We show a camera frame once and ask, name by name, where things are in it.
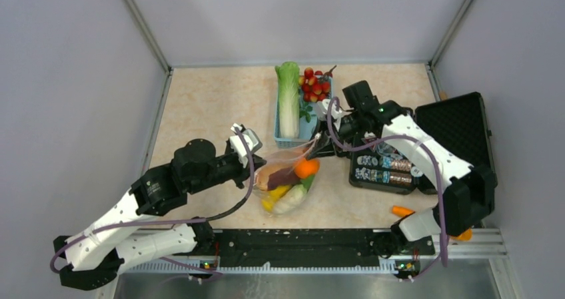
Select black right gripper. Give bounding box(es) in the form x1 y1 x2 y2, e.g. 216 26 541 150
302 110 362 160

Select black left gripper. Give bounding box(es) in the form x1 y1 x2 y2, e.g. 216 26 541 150
187 147 267 194

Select dark red toy eggplant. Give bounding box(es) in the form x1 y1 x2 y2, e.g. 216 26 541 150
267 167 301 191

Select clear zip bag pink dots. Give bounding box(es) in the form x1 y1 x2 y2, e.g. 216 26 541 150
253 137 320 216

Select yellow toy bell pepper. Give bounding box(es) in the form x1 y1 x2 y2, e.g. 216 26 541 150
269 184 293 202

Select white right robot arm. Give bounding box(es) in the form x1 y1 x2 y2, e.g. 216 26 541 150
309 81 498 254

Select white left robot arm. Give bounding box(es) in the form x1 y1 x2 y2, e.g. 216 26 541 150
53 130 265 291

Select light blue plastic basket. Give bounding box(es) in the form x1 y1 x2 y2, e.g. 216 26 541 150
273 78 318 149

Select green white toy cabbage stalk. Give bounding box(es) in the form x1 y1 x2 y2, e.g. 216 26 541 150
275 61 300 139

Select black poker chip case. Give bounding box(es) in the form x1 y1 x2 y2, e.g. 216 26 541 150
349 92 498 194

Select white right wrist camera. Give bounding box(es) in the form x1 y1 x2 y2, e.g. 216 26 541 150
313 99 347 121

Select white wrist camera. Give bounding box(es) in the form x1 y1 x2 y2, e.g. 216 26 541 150
227 123 263 168
313 99 347 121

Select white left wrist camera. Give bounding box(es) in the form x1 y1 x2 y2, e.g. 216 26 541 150
227 123 263 168

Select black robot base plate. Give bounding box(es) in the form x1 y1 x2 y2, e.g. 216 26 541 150
187 228 436 268

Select orange handled tool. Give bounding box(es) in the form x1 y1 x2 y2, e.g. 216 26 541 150
391 206 472 241

